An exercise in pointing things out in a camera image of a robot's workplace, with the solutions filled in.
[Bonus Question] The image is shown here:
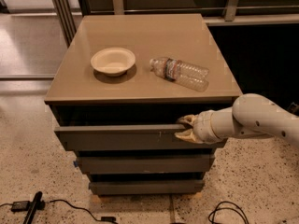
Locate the beige paper bowl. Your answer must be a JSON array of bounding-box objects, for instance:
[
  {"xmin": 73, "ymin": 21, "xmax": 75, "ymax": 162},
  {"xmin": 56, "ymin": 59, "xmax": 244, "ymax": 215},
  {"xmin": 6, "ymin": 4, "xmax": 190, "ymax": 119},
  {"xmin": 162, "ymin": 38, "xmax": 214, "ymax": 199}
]
[{"xmin": 91, "ymin": 48, "xmax": 135, "ymax": 77}]

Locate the black power adapter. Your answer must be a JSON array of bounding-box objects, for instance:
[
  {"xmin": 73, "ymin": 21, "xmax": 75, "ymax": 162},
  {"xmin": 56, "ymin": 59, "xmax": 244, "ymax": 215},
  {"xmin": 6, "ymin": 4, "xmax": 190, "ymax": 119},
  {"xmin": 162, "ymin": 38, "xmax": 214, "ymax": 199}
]
[{"xmin": 11, "ymin": 201, "xmax": 30, "ymax": 212}]

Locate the grey drawer cabinet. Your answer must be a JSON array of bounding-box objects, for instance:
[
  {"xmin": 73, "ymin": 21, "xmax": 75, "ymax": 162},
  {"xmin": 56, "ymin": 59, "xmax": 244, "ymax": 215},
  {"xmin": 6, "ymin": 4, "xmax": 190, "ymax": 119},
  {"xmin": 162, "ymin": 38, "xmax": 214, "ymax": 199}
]
[{"xmin": 45, "ymin": 14, "xmax": 241, "ymax": 183}]

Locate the grey top drawer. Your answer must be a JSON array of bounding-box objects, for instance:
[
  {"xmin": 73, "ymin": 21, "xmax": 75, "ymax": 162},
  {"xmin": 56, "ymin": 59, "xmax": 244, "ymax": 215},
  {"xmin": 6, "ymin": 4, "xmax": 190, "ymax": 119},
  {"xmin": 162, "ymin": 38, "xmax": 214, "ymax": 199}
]
[{"xmin": 54, "ymin": 124, "xmax": 226, "ymax": 151}]

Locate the wooden base board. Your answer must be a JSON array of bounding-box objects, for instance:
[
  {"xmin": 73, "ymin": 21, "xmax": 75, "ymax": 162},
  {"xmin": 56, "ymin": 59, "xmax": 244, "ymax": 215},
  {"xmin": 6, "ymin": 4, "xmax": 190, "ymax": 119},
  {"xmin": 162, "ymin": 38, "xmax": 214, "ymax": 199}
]
[{"xmin": 90, "ymin": 192, "xmax": 203, "ymax": 203}]

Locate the grey drawer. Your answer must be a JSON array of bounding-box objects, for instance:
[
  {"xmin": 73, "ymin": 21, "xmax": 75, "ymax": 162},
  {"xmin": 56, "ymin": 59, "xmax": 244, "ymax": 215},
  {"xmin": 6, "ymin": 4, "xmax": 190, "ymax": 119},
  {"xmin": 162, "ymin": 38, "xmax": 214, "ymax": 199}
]
[
  {"xmin": 54, "ymin": 124, "xmax": 226, "ymax": 151},
  {"xmin": 89, "ymin": 179, "xmax": 205, "ymax": 195},
  {"xmin": 77, "ymin": 154, "xmax": 215, "ymax": 175}
]

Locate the black floor cable left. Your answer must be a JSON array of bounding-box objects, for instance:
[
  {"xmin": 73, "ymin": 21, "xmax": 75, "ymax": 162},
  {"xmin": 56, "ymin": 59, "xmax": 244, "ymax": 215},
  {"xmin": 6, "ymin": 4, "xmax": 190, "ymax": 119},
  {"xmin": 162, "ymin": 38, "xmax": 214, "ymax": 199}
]
[{"xmin": 0, "ymin": 198, "xmax": 120, "ymax": 224}]

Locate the clear plastic water bottle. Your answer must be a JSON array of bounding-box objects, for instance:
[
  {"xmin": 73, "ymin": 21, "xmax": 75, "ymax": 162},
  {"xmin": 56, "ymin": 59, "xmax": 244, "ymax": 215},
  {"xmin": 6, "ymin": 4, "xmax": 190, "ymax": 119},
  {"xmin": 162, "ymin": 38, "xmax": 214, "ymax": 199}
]
[{"xmin": 149, "ymin": 57, "xmax": 209, "ymax": 92}]

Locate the metal shelf rack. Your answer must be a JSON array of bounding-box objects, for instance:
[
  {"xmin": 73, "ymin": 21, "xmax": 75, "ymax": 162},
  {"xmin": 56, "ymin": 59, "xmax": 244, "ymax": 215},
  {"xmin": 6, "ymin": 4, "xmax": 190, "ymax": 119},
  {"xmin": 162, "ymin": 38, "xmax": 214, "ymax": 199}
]
[{"xmin": 0, "ymin": 0, "xmax": 299, "ymax": 90}]

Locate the grey bottom drawer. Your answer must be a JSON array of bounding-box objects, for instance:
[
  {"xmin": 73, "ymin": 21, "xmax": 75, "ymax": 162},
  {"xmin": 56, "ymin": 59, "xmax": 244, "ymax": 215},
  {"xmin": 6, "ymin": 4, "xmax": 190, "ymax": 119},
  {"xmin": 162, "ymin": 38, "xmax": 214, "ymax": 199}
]
[{"xmin": 89, "ymin": 179, "xmax": 205, "ymax": 195}]

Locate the grey middle drawer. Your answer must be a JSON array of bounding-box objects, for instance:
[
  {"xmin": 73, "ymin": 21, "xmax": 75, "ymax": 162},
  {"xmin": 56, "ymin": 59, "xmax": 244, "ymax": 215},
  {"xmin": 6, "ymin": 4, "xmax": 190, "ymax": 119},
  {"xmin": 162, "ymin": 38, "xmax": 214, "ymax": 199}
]
[{"xmin": 77, "ymin": 154, "xmax": 215, "ymax": 175}]

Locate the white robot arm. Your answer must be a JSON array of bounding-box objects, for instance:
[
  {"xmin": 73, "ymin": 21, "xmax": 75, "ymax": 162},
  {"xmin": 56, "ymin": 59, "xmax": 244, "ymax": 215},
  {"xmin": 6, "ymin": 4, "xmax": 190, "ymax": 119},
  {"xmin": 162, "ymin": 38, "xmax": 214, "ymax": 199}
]
[{"xmin": 175, "ymin": 93, "xmax": 299, "ymax": 146}]

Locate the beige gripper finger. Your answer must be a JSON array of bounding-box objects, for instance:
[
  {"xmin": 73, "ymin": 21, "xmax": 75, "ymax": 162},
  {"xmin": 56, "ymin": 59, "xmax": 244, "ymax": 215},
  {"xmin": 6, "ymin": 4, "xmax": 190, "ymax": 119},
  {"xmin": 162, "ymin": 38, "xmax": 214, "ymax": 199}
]
[
  {"xmin": 177, "ymin": 115, "xmax": 197, "ymax": 129},
  {"xmin": 175, "ymin": 129, "xmax": 203, "ymax": 144}
]

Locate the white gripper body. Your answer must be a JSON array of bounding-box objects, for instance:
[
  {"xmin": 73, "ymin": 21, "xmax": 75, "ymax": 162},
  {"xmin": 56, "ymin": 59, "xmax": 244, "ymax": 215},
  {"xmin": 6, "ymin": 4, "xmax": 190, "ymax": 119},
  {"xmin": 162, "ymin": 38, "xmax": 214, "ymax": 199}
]
[{"xmin": 192, "ymin": 110, "xmax": 221, "ymax": 144}]

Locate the black bar device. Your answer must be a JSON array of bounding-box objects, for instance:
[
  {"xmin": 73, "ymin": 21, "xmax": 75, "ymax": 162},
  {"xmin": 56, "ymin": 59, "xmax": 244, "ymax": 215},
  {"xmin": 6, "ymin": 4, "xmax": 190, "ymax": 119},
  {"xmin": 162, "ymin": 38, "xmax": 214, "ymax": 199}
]
[{"xmin": 22, "ymin": 191, "xmax": 45, "ymax": 224}]

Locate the black coiled cable right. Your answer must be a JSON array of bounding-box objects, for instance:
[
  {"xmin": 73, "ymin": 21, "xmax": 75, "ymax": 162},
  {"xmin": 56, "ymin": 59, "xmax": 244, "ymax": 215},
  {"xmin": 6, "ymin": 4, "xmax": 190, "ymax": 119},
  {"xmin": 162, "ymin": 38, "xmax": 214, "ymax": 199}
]
[{"xmin": 207, "ymin": 201, "xmax": 250, "ymax": 224}]

